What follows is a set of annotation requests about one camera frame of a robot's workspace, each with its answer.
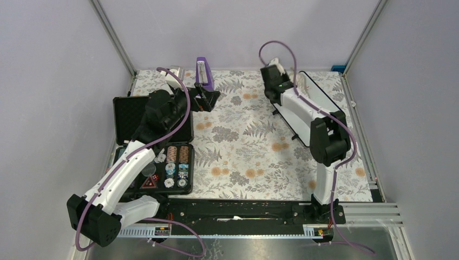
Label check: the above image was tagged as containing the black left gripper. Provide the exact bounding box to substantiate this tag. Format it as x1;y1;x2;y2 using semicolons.
165;82;220;129

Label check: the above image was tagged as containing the small whiteboard black frame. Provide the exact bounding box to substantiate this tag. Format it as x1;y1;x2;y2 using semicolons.
273;71;341;147

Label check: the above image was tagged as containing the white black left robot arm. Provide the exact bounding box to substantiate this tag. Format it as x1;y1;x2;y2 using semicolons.
67;83;221;251

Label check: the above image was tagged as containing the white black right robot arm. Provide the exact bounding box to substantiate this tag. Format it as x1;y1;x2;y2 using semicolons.
260;65;351;223

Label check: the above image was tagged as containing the purple metronome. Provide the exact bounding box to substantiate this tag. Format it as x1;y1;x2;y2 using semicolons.
195;56;214;91

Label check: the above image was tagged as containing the floral patterned table mat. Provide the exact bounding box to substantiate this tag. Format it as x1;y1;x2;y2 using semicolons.
132;70;373;202

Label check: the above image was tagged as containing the black poker chip case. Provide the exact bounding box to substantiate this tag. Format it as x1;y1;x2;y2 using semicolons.
112;94;195;196

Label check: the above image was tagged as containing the red triangle dealer token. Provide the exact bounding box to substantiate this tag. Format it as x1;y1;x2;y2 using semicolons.
140;176;157;189

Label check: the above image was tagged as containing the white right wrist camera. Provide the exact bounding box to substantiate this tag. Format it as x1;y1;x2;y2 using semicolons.
268;57;286;75

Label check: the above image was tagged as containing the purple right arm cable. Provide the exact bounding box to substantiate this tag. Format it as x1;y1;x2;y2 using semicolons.
259;41;377;256

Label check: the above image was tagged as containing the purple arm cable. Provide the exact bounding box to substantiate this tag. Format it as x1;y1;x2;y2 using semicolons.
259;41;377;256
74;67;191;252

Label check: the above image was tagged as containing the blue corner bracket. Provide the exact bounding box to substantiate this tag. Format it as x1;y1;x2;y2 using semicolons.
331;65;346;73

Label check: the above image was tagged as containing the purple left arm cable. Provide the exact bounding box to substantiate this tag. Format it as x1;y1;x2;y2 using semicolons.
74;67;191;252

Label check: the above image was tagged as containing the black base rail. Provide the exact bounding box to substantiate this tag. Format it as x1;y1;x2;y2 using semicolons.
156;198;346;237

